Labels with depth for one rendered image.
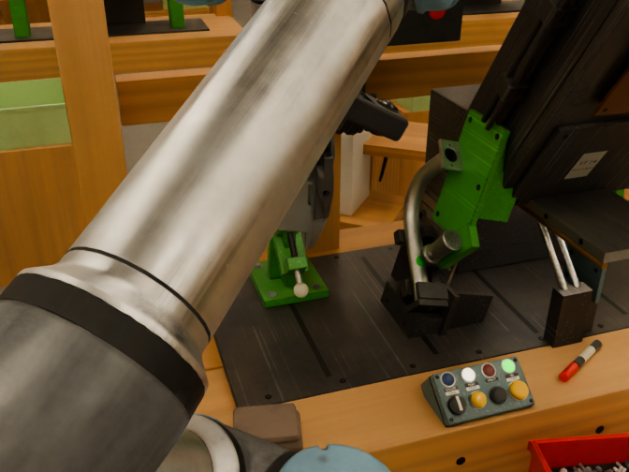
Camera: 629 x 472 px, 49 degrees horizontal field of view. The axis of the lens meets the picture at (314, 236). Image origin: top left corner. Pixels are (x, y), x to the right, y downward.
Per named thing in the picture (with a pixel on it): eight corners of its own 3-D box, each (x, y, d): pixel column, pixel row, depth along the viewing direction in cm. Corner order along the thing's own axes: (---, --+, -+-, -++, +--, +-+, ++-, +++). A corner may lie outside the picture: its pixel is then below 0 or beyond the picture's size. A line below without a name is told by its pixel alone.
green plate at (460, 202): (501, 251, 121) (546, 137, 113) (461, 247, 118) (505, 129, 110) (468, 222, 131) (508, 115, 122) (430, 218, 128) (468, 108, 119)
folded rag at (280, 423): (299, 415, 106) (299, 400, 105) (303, 454, 99) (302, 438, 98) (233, 420, 105) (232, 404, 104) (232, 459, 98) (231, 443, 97)
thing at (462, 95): (580, 253, 150) (613, 100, 134) (455, 275, 142) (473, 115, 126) (533, 216, 166) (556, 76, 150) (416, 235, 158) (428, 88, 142)
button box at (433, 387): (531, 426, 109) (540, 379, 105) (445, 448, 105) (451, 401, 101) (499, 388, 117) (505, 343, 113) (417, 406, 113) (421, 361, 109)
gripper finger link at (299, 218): (265, 254, 73) (262, 172, 69) (318, 245, 75) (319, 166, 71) (272, 268, 71) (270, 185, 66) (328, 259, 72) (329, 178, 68)
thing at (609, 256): (686, 254, 110) (691, 237, 108) (600, 271, 105) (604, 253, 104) (542, 164, 142) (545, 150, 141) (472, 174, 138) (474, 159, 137)
